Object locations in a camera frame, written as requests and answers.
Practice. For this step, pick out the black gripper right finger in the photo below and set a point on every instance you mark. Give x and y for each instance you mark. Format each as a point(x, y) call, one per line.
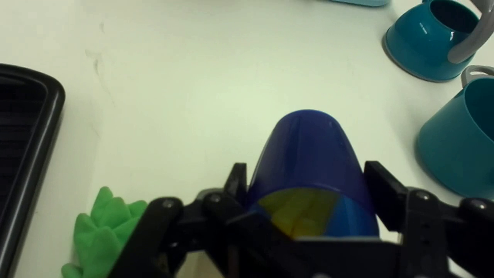
point(432, 230)

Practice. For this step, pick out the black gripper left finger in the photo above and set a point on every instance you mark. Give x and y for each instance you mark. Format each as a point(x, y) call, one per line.
point(168, 230)

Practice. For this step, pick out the blue cup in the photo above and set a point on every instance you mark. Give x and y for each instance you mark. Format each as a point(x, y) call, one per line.
point(307, 149)

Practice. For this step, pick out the teal pot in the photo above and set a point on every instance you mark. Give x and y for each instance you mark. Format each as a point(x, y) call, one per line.
point(455, 145)

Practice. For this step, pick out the yellow food pieces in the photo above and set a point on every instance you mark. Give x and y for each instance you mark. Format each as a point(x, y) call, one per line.
point(299, 212)

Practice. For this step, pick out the orange plush pineapple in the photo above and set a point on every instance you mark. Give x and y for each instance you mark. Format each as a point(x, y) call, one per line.
point(100, 235)

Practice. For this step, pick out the black rectangular tray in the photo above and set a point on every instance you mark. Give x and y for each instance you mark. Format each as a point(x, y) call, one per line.
point(31, 105)

